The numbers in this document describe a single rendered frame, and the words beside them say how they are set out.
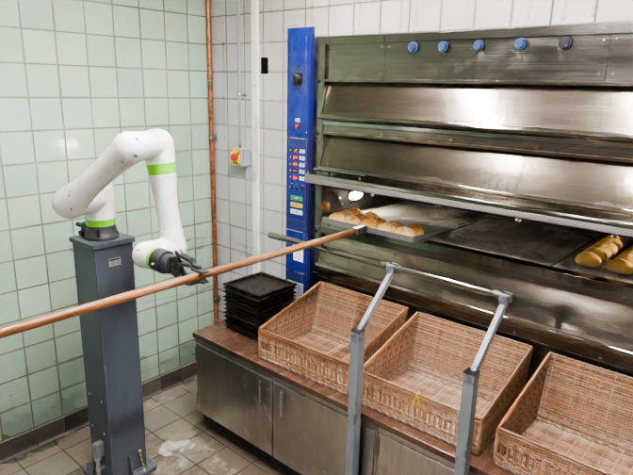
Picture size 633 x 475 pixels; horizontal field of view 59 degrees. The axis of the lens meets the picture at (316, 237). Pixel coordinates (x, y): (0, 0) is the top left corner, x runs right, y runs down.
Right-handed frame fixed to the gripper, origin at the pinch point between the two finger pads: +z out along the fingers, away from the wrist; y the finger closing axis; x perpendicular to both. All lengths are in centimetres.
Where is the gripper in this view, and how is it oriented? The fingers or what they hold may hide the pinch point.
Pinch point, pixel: (200, 274)
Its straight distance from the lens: 209.8
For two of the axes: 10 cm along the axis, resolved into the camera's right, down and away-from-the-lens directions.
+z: 7.5, 1.9, -6.3
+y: -0.3, 9.6, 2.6
